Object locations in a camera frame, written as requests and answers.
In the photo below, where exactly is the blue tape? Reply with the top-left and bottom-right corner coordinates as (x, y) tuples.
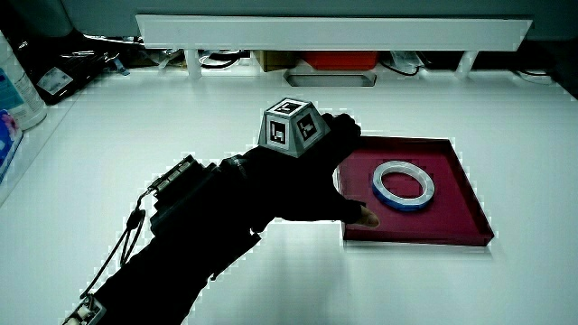
(371, 160), (436, 213)

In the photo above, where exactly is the orange box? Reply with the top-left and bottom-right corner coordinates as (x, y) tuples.
(301, 50), (380, 71)

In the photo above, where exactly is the person's left forearm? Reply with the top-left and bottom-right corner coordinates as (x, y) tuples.
(61, 153), (263, 325)

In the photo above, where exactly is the white desk shelf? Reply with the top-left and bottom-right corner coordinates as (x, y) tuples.
(135, 13), (534, 80)

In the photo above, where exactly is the brown cardboard box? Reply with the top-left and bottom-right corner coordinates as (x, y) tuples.
(252, 50), (300, 73)

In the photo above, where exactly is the white plastic bottle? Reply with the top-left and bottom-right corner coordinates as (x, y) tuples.
(0, 30), (49, 132)

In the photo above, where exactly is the black cable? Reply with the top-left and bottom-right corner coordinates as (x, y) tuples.
(378, 51), (424, 77)
(200, 50), (247, 70)

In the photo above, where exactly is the red square tray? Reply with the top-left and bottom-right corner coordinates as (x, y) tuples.
(332, 135), (496, 248)

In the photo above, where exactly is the person's left hand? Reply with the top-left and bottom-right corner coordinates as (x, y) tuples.
(231, 97), (380, 235)

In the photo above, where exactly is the black device with white label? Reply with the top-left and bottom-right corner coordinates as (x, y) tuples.
(24, 47), (119, 107)

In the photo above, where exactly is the blue printed packet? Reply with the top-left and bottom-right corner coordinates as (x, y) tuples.
(0, 109), (24, 182)

